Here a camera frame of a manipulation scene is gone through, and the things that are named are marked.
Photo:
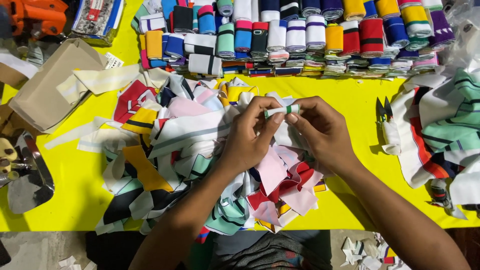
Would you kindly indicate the person's dark clothing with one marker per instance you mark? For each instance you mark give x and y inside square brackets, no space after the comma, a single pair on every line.
[270,251]

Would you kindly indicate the white green striped fabric roll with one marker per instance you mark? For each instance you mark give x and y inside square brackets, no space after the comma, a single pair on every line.
[287,110]

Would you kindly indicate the stack of folded colourful cuffs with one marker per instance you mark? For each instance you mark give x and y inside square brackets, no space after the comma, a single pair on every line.
[296,35]

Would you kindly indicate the heap of striped fabric pieces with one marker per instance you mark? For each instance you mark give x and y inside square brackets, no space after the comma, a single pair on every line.
[446,123]

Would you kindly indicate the clear plastic bag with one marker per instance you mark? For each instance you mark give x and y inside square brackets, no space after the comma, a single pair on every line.
[461,33]

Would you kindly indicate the orange power tool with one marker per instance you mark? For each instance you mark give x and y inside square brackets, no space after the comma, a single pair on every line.
[35,15]

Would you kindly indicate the brown cardboard box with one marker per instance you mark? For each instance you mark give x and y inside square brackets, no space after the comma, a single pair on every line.
[52,86]

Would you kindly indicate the person's right hand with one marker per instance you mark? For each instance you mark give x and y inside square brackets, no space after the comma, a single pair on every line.
[326,131]

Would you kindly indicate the thread snips with white wrap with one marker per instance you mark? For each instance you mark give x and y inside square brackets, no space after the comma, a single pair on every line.
[388,127]

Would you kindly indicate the fabric scraps on floor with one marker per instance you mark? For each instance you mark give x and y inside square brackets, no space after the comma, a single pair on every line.
[371,253]

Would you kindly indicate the yellow table cloth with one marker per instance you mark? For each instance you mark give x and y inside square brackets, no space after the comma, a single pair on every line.
[356,101]

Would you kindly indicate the plastic wrapped packet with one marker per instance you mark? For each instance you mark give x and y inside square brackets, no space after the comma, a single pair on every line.
[97,20]

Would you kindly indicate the white paper tag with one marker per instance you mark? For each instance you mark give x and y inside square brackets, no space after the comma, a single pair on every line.
[113,60]

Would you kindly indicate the person's left hand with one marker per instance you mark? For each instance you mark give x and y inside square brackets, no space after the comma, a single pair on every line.
[243,142]

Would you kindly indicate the heap of mixed fabric strips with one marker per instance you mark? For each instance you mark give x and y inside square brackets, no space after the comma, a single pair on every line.
[180,150]

